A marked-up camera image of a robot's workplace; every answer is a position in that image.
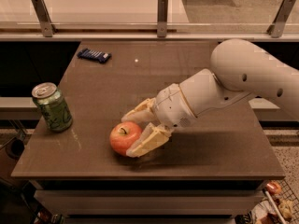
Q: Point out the wire basket with snacks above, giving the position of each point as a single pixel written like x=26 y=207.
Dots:
x=279 y=205

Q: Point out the green soda can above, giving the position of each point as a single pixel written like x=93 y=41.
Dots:
x=50 y=101

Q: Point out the right metal railing bracket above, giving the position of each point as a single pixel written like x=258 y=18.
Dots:
x=276 y=28

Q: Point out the middle metal railing bracket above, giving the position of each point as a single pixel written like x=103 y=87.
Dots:
x=162 y=15

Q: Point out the blue rxbar blueberry wrapper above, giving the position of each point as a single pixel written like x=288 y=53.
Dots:
x=94 y=55

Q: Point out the grey drawer front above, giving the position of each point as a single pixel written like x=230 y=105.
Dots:
x=148 y=202

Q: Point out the metal railing bracket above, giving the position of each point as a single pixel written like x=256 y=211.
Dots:
x=276 y=28
x=47 y=28
x=162 y=15

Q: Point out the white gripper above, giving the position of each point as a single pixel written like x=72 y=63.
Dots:
x=172 y=106

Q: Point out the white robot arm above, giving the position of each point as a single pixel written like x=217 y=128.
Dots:
x=238 y=70

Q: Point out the red apple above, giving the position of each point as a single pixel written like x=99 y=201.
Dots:
x=123 y=136

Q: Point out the left metal railing bracket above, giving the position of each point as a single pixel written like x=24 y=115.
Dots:
x=47 y=28

